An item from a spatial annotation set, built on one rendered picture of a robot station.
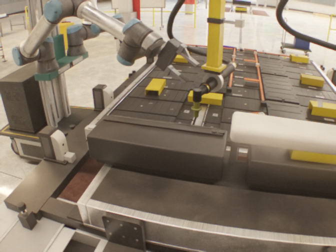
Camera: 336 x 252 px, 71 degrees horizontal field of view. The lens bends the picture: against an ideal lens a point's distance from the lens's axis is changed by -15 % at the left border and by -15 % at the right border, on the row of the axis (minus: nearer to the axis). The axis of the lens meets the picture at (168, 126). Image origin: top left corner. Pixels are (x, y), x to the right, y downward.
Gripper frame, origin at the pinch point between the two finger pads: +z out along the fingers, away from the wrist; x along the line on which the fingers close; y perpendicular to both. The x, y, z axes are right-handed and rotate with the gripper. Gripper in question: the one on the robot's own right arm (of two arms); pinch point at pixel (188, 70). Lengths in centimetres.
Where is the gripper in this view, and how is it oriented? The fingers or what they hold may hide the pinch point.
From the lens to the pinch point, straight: 111.6
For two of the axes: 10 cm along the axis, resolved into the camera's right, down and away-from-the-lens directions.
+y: 5.0, -4.3, 7.5
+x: -4.3, 6.3, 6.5
